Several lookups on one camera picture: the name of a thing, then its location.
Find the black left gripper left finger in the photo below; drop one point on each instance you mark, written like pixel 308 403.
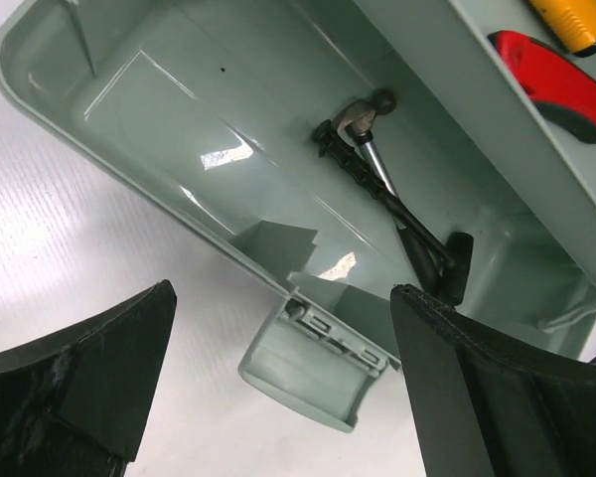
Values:
pixel 76 402

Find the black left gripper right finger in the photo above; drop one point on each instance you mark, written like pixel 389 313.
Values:
pixel 487 404

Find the black handled pliers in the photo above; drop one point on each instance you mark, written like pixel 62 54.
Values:
pixel 442 268

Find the small steel claw hammer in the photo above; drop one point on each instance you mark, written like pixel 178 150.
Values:
pixel 357 120

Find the green plastic tool box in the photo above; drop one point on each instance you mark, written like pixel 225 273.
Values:
pixel 206 108

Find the yellow utility knife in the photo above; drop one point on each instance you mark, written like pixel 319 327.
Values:
pixel 573 22

